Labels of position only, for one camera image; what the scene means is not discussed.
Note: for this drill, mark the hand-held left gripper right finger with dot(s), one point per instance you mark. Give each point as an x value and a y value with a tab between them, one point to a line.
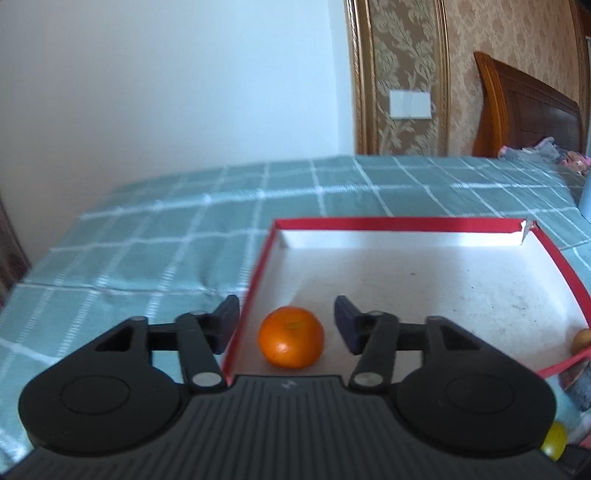
344	319

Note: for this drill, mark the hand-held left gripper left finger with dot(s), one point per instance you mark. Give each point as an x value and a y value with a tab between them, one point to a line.
229	318

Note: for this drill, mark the orange mandarin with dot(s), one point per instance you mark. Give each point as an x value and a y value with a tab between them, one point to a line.
291	337

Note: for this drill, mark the red and white box lid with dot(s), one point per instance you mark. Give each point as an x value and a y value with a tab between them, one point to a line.
438	286

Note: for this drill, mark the green checked bed sheet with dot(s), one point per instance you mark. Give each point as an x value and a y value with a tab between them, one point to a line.
161	230

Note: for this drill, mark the dark brown cloth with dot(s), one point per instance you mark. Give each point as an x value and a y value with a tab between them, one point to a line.
11	258

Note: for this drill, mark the brown round fruit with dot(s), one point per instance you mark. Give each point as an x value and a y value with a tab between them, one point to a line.
583	341

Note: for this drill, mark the yellow round fruit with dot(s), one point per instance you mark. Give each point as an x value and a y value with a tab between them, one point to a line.
554	441

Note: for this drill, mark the pile of pink grey clothes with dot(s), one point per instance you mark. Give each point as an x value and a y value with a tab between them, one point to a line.
545	150

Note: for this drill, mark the white kettle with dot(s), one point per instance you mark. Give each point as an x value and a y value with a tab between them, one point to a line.
586	191

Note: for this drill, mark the wooden headboard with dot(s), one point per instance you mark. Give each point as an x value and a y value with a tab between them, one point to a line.
526	110

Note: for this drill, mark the white wall switch plate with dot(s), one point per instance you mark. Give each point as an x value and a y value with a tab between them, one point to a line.
410	104

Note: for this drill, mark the gold ornate wall frame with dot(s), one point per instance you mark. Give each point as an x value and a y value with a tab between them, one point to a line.
362	69

